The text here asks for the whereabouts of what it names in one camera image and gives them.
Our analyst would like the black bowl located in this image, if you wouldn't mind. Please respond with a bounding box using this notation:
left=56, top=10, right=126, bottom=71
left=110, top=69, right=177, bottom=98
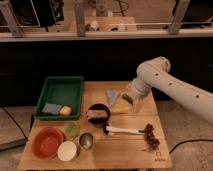
left=86, top=104, right=111, bottom=125

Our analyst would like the orange red bowl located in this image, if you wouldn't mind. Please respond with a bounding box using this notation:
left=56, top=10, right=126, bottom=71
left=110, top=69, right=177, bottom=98
left=31, top=127, right=64, bottom=159

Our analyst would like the white handled brush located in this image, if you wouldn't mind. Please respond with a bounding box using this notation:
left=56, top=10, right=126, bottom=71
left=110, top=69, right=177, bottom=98
left=103, top=125, right=145, bottom=135

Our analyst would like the small metal cup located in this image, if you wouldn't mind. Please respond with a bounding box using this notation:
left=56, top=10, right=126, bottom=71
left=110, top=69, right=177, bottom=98
left=79, top=133, right=93, bottom=149

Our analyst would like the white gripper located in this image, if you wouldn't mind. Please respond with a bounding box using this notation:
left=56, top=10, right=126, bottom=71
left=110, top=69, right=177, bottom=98
left=131, top=78, right=151, bottom=113

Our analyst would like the black cable right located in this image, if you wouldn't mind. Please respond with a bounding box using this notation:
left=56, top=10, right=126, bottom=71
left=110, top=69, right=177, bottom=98
left=168, top=138, right=213, bottom=155

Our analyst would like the bread piece in bowl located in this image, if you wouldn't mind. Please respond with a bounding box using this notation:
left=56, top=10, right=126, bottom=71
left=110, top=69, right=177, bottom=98
left=87, top=112, right=107, bottom=120

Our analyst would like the dark red grapes bunch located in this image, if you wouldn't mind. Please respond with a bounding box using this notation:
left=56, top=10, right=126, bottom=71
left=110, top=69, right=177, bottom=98
left=144, top=124, right=160, bottom=150

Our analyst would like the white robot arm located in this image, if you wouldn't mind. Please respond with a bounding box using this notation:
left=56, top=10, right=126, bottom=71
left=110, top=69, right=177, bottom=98
left=131, top=57, right=213, bottom=125

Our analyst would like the green plastic tray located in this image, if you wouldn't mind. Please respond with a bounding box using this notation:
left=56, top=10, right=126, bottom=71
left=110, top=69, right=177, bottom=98
left=34, top=76, right=84, bottom=121

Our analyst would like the black cable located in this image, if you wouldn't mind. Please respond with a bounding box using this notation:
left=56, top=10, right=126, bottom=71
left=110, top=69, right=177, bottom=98
left=168, top=138, right=213, bottom=155
left=0, top=106, right=29, bottom=141

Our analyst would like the blue sponge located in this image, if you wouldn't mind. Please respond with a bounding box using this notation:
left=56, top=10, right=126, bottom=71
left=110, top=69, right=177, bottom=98
left=42, top=103, right=62, bottom=115

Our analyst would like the green chili pepper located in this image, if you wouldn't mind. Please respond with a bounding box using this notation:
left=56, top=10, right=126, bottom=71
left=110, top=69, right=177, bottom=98
left=122, top=94, right=133, bottom=105

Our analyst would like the yellow orange fruit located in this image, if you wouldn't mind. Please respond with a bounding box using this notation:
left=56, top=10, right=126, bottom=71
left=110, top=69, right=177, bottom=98
left=59, top=106, right=72, bottom=116

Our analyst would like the black cable left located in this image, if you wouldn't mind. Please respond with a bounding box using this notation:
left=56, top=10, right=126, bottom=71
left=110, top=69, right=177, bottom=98
left=0, top=106, right=29, bottom=141

